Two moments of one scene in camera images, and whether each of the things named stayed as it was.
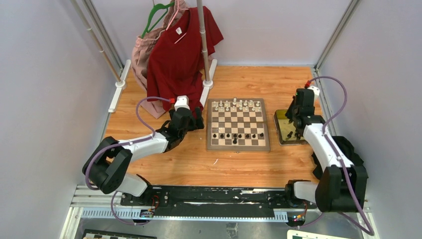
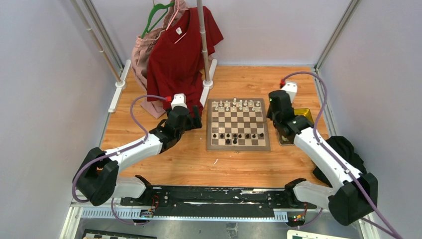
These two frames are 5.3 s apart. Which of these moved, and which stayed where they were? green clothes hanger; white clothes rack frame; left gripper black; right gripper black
Moved: right gripper black
Stayed: green clothes hanger; left gripper black; white clothes rack frame
